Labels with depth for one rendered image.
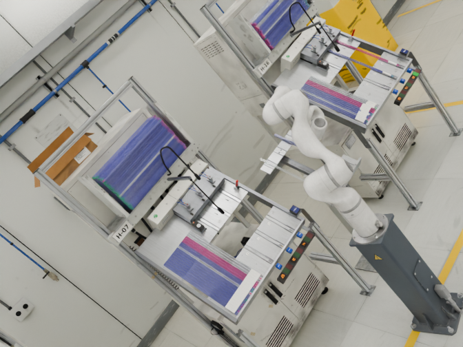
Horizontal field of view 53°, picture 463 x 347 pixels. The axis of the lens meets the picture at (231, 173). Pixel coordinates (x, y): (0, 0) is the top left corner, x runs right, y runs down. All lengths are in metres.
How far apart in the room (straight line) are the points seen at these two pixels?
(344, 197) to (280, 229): 0.61
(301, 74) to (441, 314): 1.75
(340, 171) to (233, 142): 2.76
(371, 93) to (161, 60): 2.09
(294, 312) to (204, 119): 2.23
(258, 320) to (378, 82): 1.76
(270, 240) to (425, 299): 0.84
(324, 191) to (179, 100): 2.64
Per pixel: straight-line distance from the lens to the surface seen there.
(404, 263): 2.43
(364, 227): 2.28
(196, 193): 2.77
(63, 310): 4.22
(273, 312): 3.05
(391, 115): 3.78
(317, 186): 2.12
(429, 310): 2.67
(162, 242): 2.74
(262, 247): 2.64
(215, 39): 3.32
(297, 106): 2.16
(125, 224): 2.68
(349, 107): 3.17
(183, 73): 4.60
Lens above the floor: 2.12
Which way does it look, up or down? 21 degrees down
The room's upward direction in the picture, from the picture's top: 42 degrees counter-clockwise
